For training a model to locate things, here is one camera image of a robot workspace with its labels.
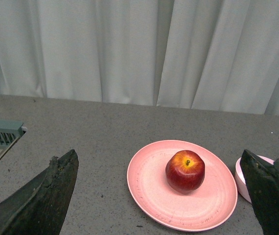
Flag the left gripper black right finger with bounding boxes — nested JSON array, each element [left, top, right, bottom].
[[241, 149, 279, 235]]

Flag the white pleated curtain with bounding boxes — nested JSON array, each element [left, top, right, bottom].
[[0, 0, 279, 115]]

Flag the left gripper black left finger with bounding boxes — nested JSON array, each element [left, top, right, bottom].
[[0, 150, 79, 235]]

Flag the red apple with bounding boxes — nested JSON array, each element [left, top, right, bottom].
[[165, 150, 206, 194]]

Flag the light pink bowl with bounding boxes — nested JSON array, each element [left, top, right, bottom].
[[234, 155, 274, 203]]

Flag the pink round plate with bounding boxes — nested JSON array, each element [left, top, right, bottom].
[[127, 140, 238, 232]]

